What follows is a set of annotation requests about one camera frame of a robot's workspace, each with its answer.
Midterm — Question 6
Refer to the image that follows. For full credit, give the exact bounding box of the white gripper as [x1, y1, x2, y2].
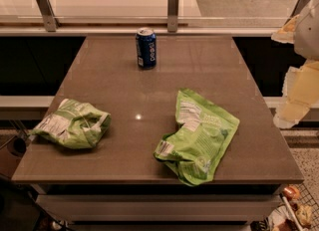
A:
[271, 0, 319, 129]

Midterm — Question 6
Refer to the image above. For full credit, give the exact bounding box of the blue pepsi can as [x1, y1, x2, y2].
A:
[136, 27, 157, 69]

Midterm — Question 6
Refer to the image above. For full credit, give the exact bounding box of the flat green chip bag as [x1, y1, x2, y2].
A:
[154, 89, 240, 186]

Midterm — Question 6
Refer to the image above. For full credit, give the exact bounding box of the grey drawer under table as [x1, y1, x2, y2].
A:
[37, 195, 280, 222]

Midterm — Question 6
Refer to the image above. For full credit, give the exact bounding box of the crumpled green chip bag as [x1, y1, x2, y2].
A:
[31, 99, 111, 149]

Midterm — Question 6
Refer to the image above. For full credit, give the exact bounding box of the right metal railing bracket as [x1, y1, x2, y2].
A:
[287, 0, 319, 21]

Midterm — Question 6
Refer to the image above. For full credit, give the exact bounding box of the metal railing bracket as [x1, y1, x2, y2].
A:
[287, 0, 319, 21]
[36, 0, 59, 32]
[167, 0, 179, 33]

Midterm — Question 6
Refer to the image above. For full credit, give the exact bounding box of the middle metal railing bracket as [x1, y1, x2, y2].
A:
[167, 0, 179, 33]

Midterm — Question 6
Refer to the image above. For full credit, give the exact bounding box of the wire basket with snacks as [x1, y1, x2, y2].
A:
[266, 184, 319, 231]

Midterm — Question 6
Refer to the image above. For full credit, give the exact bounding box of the left metal railing bracket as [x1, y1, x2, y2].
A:
[36, 0, 59, 32]

